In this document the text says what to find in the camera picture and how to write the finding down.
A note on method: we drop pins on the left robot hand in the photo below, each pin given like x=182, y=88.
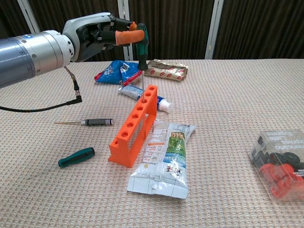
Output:
x=76, y=33

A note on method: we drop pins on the black metal precision screwdriver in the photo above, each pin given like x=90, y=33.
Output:
x=97, y=122

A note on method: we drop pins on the orange bit holder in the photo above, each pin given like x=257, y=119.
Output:
x=136, y=145

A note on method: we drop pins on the blue snack bag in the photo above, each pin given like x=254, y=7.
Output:
x=114, y=72

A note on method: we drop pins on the white blue toothpaste tube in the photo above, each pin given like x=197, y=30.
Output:
x=131, y=91

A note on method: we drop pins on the gold foil snack package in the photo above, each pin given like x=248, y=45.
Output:
x=166, y=70

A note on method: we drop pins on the white snack pouch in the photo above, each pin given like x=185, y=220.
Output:
x=166, y=164

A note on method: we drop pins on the beige woven tablecloth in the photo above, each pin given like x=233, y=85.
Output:
x=225, y=107

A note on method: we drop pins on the clear box of capsules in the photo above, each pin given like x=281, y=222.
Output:
x=282, y=166

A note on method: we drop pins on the grey metal partition post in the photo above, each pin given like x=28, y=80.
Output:
x=31, y=19
x=213, y=28
x=127, y=51

